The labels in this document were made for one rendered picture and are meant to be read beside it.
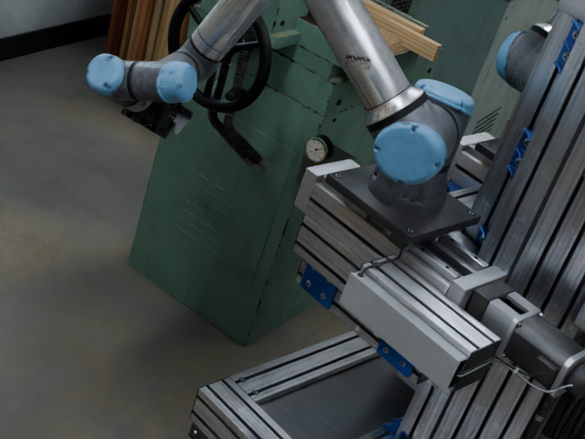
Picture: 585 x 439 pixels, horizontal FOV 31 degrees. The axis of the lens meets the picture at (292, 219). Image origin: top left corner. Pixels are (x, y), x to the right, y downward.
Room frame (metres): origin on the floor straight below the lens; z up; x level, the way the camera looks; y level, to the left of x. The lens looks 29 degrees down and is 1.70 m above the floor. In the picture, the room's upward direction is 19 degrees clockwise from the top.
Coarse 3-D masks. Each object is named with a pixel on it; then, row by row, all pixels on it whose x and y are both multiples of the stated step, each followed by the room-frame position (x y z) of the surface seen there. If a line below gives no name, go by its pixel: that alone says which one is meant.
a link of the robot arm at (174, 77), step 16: (144, 64) 1.78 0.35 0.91; (160, 64) 1.77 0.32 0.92; (176, 64) 1.77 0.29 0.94; (192, 64) 1.84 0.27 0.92; (128, 80) 1.76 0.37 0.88; (144, 80) 1.75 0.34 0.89; (160, 80) 1.75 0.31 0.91; (176, 80) 1.74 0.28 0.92; (192, 80) 1.79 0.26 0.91; (144, 96) 1.76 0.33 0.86; (160, 96) 1.75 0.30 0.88; (176, 96) 1.74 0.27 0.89; (192, 96) 1.78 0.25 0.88
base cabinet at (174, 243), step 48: (192, 144) 2.43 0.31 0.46; (288, 144) 2.31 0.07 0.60; (336, 144) 2.39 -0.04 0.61; (192, 192) 2.41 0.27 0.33; (240, 192) 2.35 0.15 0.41; (288, 192) 2.29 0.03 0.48; (144, 240) 2.46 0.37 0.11; (192, 240) 2.39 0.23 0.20; (240, 240) 2.33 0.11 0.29; (288, 240) 2.32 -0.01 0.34; (192, 288) 2.37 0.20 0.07; (240, 288) 2.31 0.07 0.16; (288, 288) 2.41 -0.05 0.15; (240, 336) 2.29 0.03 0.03
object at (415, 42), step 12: (372, 12) 2.44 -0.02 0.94; (384, 24) 2.42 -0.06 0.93; (396, 24) 2.41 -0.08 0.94; (396, 36) 2.41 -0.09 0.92; (408, 36) 2.39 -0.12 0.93; (420, 36) 2.39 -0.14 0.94; (408, 48) 2.39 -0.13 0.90; (420, 48) 2.38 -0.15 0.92; (432, 48) 2.37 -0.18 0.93; (432, 60) 2.36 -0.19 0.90
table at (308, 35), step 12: (300, 24) 2.34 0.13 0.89; (312, 24) 2.33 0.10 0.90; (276, 36) 2.26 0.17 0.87; (288, 36) 2.29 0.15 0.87; (300, 36) 2.34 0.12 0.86; (312, 36) 2.33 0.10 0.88; (276, 48) 2.26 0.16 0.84; (312, 48) 2.32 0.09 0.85; (324, 48) 2.31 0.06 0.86; (336, 60) 2.29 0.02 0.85; (408, 60) 2.39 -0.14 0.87
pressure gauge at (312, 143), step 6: (312, 138) 2.22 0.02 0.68; (318, 138) 2.21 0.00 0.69; (324, 138) 2.21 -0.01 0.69; (306, 144) 2.22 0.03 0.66; (312, 144) 2.22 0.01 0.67; (318, 144) 2.21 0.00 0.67; (324, 144) 2.20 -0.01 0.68; (330, 144) 2.22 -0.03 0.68; (306, 150) 2.22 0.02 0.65; (312, 150) 2.21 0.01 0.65; (318, 150) 2.21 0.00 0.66; (324, 150) 2.20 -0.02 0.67; (330, 150) 2.21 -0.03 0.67; (312, 156) 2.21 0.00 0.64; (318, 156) 2.21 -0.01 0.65; (324, 156) 2.20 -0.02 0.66; (330, 156) 2.22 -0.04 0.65; (318, 162) 2.20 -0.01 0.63
